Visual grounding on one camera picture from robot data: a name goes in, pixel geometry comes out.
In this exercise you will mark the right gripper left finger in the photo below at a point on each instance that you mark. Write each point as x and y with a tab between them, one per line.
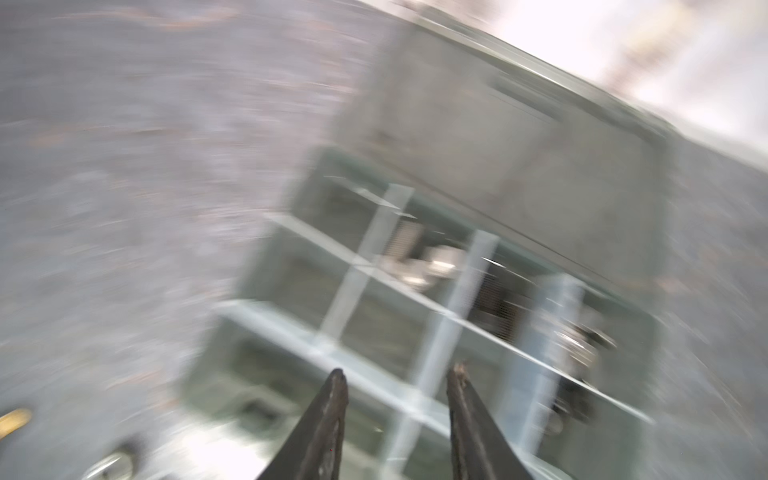
314	448

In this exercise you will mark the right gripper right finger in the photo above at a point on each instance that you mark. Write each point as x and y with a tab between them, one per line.
479	451

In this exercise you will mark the green compartment organizer box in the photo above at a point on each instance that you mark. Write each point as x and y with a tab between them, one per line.
476	206

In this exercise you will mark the silver wing nuts in box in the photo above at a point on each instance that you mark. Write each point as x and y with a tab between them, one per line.
575	345

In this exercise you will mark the black bolts in box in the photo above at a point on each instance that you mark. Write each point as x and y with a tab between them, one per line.
498	309

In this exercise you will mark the silver bolts in box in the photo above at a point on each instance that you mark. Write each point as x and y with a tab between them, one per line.
417	265

